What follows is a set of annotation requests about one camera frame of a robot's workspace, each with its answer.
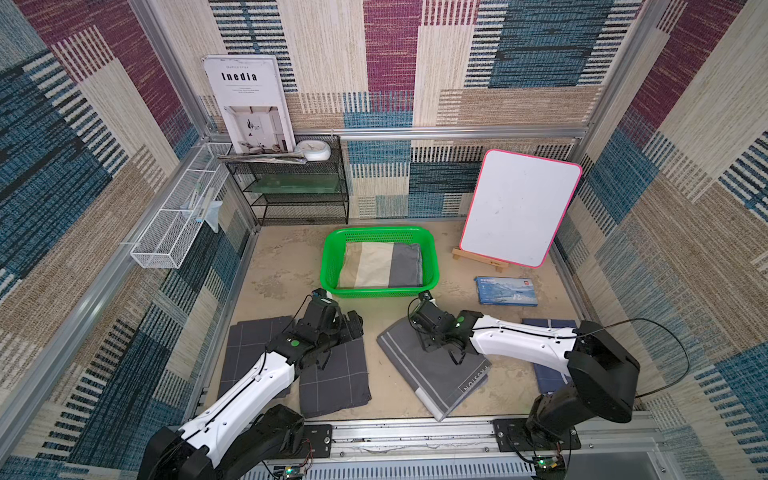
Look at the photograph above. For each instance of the green plastic basket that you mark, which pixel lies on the green plastic basket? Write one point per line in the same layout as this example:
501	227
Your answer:
334	250

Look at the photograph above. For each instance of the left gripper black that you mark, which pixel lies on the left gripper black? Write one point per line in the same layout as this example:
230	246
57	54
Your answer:
344	332

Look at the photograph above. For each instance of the dark grey checked pillowcase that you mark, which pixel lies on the dark grey checked pillowcase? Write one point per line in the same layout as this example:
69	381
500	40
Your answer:
342	384
245	345

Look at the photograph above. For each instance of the navy blue folded pillowcase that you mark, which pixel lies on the navy blue folded pillowcase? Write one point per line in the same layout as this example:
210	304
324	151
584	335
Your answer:
550	376

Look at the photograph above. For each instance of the Inedia magazine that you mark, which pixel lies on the Inedia magazine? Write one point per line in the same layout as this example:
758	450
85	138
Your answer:
249	93

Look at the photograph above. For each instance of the white round bowl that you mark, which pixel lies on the white round bowl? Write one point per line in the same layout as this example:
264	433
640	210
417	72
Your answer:
313	150

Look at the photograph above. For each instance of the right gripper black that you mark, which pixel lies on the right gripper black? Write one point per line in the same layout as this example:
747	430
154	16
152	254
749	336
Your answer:
437	335

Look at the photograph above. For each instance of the grey striped pillowcase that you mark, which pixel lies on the grey striped pillowcase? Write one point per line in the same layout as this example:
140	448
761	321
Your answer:
436	380

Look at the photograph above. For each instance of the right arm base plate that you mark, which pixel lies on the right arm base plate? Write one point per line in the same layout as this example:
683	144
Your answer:
511	434

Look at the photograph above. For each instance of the beige white grey pillowcase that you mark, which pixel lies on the beige white grey pillowcase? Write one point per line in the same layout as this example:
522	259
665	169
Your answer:
381	265

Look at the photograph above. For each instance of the white wire wall basket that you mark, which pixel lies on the white wire wall basket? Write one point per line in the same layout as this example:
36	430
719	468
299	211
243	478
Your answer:
192	203

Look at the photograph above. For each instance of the black wire shelf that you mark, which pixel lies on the black wire shelf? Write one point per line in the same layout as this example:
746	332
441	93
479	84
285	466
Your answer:
282	190

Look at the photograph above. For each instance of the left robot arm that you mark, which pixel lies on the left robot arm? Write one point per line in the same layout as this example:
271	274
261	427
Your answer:
242	429

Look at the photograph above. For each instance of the pink framed whiteboard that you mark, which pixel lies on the pink framed whiteboard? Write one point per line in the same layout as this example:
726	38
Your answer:
518	205

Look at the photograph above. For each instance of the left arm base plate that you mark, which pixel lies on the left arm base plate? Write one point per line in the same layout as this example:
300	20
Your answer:
311	441

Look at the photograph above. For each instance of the wooden whiteboard stand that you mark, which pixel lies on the wooden whiteboard stand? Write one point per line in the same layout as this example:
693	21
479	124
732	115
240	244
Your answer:
499	266

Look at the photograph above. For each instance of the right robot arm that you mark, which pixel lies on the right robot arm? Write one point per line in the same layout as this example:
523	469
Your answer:
602	375

